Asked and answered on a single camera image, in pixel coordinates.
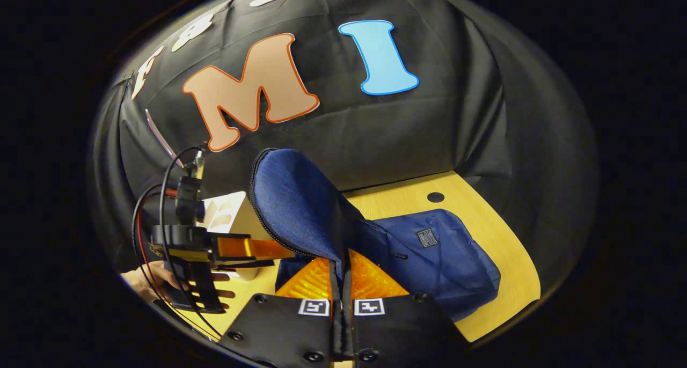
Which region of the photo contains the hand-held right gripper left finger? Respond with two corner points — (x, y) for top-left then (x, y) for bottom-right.
(217, 257), (339, 364)

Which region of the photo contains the blue schoolbag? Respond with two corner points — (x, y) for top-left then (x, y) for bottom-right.
(250, 148), (501, 323)

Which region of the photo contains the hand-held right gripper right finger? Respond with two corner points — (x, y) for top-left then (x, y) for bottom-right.
(343, 250), (467, 364)

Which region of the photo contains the white bookshelf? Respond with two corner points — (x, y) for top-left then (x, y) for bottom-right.
(201, 191), (277, 281)

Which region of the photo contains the black cable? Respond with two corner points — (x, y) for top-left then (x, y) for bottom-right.
(131, 145), (226, 342)

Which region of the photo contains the black backdrop cloth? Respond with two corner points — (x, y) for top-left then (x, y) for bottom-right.
(91, 0), (599, 283)

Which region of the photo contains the red cable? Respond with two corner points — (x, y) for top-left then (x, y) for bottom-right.
(135, 188), (215, 331)

